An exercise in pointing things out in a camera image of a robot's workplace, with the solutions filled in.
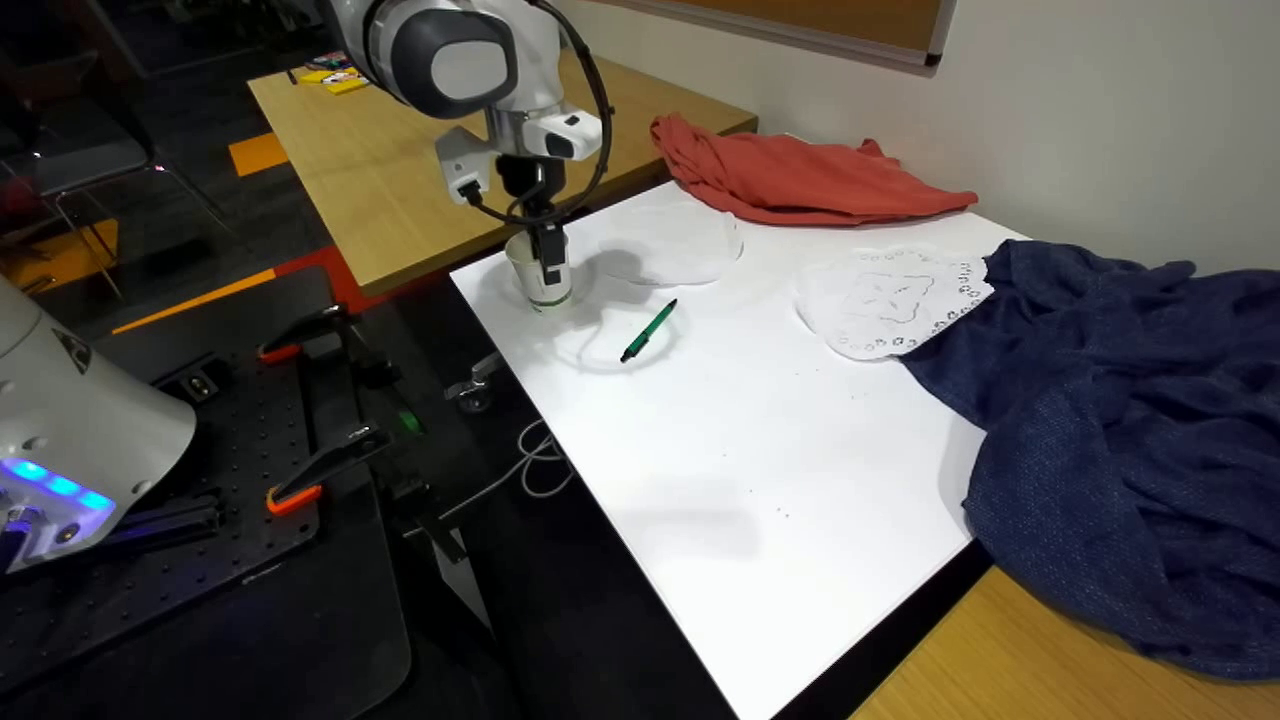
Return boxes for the dark blue cloth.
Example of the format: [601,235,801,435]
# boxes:
[894,235,1280,682]

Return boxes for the white paper doily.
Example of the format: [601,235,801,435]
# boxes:
[792,244,996,367]

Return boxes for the red cloth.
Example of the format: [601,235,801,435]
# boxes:
[647,112,978,231]

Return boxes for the green pen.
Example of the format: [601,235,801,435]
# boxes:
[615,295,684,367]

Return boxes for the yellow items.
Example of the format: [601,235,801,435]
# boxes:
[291,55,373,100]

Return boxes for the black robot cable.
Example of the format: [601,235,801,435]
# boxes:
[456,0,619,222]

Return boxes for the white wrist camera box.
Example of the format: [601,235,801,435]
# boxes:
[435,126,499,212]

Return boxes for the black clamp with orange handle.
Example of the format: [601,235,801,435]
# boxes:
[256,302,366,373]
[261,419,394,523]

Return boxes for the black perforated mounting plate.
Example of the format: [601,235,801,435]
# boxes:
[0,264,418,720]

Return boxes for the plain wooden table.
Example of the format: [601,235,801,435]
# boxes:
[849,564,1280,720]

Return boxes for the white paper cup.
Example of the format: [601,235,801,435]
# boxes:
[499,222,579,315]

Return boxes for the metal table clamp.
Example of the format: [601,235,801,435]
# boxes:
[441,373,507,419]

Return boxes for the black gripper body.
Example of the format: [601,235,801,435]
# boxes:
[493,151,573,222]

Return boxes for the white cable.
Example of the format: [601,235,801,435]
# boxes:
[435,417,579,527]

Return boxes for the white device with blue lights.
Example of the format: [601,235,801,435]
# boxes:
[0,275,198,579]

